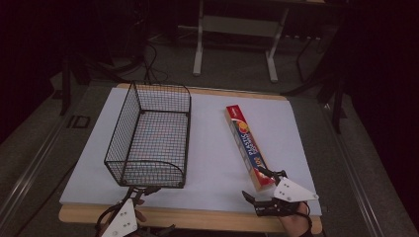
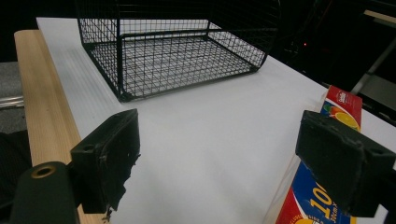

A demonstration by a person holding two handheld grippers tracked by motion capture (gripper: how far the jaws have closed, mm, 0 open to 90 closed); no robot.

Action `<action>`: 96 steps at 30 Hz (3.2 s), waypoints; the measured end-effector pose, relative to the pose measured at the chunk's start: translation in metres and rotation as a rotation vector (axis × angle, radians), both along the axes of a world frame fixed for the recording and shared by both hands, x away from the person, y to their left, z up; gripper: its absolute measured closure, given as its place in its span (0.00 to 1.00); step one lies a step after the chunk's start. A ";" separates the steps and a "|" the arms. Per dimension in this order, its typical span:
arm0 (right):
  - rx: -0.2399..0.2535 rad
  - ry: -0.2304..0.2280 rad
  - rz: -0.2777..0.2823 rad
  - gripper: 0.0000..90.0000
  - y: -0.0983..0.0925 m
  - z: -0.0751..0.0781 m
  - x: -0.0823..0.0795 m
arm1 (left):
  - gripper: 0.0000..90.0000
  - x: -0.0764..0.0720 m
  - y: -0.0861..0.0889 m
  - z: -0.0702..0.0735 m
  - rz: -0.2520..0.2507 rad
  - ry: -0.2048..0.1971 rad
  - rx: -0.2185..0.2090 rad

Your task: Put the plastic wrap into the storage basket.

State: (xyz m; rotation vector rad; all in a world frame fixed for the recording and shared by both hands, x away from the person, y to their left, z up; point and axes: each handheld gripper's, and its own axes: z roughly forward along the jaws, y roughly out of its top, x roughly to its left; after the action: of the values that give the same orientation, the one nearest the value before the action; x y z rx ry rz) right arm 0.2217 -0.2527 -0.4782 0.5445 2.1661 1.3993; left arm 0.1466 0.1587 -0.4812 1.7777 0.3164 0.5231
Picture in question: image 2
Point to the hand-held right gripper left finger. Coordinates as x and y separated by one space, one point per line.
102 161

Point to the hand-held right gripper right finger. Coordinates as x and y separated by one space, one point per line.
339 161

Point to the red and blue wrap box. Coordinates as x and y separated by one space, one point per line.
314 199

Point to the light wooden board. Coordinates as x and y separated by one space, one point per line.
46 118

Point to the grey metal stand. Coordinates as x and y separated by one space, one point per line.
372 68

